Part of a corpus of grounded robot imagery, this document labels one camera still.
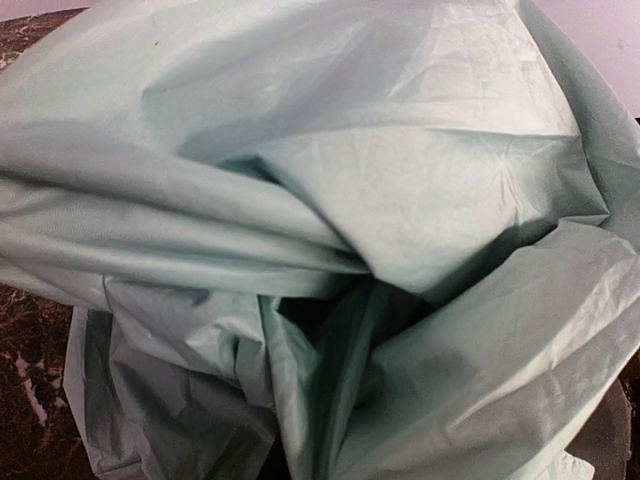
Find mint green folding umbrella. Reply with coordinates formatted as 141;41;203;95
1;1;639;479

